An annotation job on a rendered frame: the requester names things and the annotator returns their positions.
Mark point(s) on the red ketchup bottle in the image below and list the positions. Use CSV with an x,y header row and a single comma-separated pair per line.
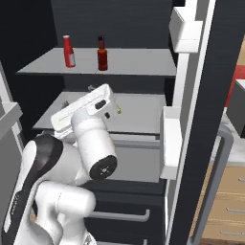
x,y
69,52

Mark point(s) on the dark red condiment bottle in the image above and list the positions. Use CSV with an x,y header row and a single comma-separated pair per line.
x,y
102,57

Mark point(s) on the small yellow object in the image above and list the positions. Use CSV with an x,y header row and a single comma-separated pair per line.
x,y
118,110

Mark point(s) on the wooden drawer cupboard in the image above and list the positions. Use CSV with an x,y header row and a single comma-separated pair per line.
x,y
229,197

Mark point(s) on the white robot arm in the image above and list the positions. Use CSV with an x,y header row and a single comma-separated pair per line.
x,y
51,166

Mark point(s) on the white door bin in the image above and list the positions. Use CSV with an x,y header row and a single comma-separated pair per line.
x,y
186,30
171,140

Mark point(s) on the black freezer drawer front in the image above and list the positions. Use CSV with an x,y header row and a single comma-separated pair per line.
x,y
127,197

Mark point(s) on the grey fridge shelf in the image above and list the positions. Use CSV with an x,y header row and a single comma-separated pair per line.
x,y
137,62
140,111

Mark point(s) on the grey fridge door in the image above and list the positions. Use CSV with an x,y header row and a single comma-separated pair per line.
x,y
8,143

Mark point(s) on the dark grey appliance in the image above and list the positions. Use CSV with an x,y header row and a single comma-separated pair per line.
x,y
237,106

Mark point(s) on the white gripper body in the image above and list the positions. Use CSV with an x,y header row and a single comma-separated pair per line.
x,y
83,102

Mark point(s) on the black fridge door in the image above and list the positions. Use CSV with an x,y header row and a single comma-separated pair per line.
x,y
210,95

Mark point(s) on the black fridge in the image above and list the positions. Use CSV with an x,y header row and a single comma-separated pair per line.
x,y
127,22

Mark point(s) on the red panel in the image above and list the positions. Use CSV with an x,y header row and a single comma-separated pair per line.
x,y
236,75

